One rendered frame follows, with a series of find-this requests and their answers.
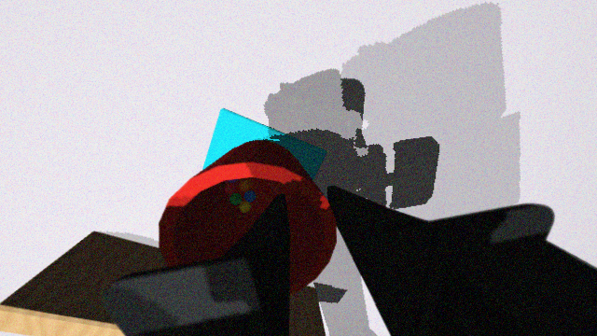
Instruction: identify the tan wooden bar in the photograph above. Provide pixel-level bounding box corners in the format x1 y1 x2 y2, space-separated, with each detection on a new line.
0 231 326 336

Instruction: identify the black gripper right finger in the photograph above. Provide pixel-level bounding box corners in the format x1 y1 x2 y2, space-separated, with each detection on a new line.
327 186 554 336

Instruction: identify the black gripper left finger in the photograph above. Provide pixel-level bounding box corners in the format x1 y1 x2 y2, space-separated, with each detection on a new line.
102 193 290 336

